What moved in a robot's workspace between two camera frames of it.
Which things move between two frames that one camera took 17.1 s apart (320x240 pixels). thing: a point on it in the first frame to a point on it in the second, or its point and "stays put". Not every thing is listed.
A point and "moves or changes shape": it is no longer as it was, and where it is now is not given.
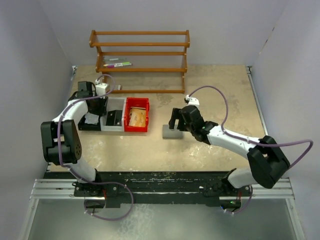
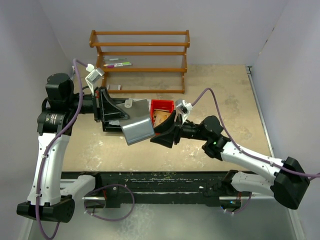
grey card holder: x=168 y=133 moves or changes shape
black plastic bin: x=82 y=126 to x=111 y=114
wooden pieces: x=137 y=117 to x=159 y=116
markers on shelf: x=112 y=66 stays put
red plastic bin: x=136 y=102 to x=160 y=104
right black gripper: x=176 y=115 to x=169 y=130
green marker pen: x=117 y=59 stays put
